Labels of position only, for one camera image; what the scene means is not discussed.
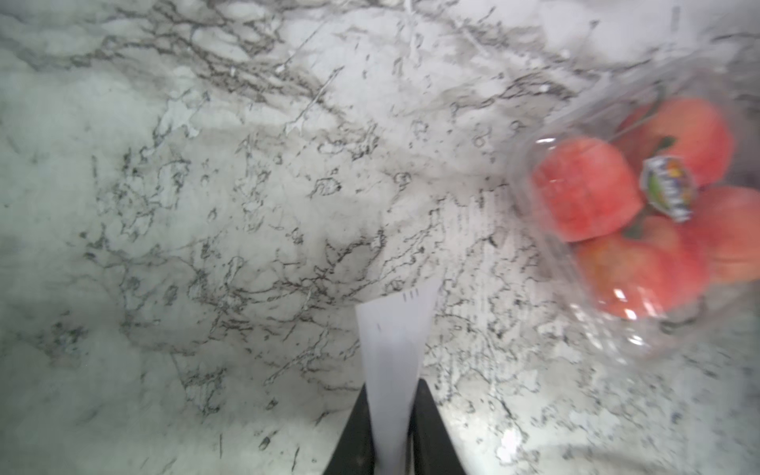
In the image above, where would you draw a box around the white fruit sticker sheet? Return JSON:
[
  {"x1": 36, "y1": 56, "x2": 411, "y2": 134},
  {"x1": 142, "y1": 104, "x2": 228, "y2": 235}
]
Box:
[{"x1": 355, "y1": 278, "x2": 441, "y2": 474}]

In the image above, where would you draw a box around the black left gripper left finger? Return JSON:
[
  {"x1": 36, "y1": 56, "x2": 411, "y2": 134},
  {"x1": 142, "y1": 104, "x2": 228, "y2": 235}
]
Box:
[{"x1": 323, "y1": 385, "x2": 375, "y2": 475}]

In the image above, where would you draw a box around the round fruit sticker on box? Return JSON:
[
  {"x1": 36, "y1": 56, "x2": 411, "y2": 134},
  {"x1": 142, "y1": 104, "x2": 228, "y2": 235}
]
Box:
[{"x1": 639, "y1": 156, "x2": 698, "y2": 223}]

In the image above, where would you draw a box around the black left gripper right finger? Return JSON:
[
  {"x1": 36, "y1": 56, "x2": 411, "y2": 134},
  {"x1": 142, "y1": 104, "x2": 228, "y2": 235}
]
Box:
[{"x1": 410, "y1": 379, "x2": 466, "y2": 475}]

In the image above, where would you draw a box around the clear box of strawberries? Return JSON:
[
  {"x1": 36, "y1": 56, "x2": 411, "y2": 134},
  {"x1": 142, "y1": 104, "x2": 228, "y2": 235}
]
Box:
[{"x1": 509, "y1": 57, "x2": 759, "y2": 367}]

